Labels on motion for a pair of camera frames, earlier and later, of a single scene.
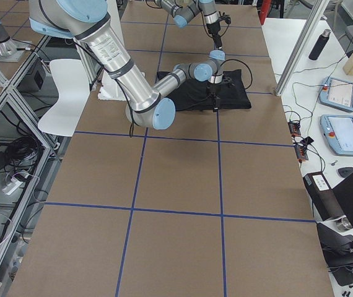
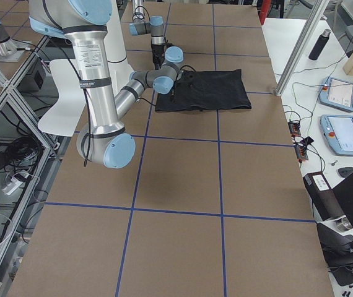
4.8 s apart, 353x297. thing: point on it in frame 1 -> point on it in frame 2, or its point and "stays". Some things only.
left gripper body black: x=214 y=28 -> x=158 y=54
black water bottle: x=319 y=45 stays
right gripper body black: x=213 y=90 -> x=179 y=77
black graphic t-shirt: x=231 y=93 stays
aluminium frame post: x=302 y=46 stays
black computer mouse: x=345 y=171 stays
